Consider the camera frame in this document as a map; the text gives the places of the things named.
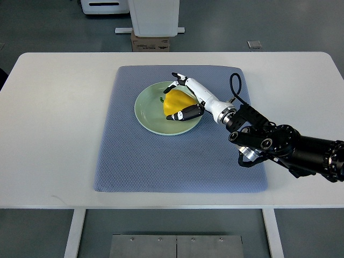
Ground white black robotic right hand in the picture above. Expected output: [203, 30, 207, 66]
[163, 73, 237, 124]

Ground yellow bell pepper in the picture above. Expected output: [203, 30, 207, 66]
[160, 90, 198, 116]

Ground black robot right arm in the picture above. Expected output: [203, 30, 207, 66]
[223, 101, 343, 183]

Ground light green plate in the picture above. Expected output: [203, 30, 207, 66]
[134, 81, 201, 136]

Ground grey floor outlet plate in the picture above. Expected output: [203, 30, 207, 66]
[247, 40, 262, 49]

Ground blue-grey textured mat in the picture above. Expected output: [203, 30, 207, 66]
[94, 65, 268, 193]

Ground brown cardboard box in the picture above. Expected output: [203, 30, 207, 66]
[131, 30, 170, 52]

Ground right white table leg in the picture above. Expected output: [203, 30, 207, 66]
[262, 209, 284, 258]

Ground white table leg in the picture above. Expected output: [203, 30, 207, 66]
[262, 209, 284, 258]
[64, 208, 86, 258]

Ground white cabinet with slot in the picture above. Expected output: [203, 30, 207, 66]
[80, 0, 130, 15]

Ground left white table leg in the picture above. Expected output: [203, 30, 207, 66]
[64, 208, 86, 258]

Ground white pedestal stand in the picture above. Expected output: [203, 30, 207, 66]
[114, 0, 185, 38]

